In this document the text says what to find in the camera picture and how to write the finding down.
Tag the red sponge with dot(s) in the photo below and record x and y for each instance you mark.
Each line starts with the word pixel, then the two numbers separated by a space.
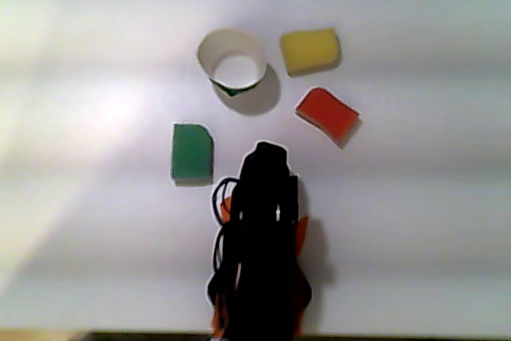
pixel 327 115

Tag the green sponge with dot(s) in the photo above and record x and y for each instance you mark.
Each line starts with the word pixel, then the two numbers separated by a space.
pixel 191 153

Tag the yellow sponge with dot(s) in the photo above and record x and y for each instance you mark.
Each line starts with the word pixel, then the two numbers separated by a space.
pixel 309 51

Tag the white paper cup green band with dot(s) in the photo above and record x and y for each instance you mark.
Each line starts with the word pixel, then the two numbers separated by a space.
pixel 209 53

